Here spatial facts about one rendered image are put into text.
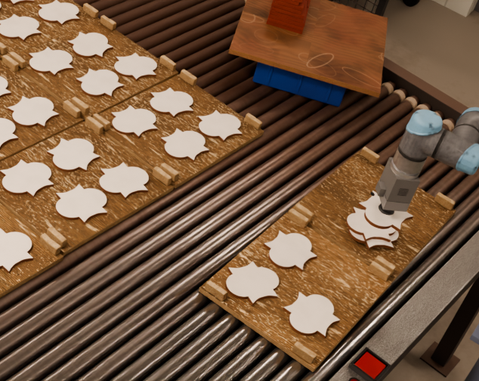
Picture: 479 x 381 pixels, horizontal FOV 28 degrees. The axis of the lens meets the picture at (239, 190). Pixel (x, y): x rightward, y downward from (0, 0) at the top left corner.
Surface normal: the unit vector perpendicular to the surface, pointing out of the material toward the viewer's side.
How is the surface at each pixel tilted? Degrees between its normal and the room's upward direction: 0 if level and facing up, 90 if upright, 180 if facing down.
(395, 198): 90
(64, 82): 0
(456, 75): 0
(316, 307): 0
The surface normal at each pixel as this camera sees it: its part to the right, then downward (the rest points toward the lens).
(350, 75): 0.22, -0.73
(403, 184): 0.10, 0.67
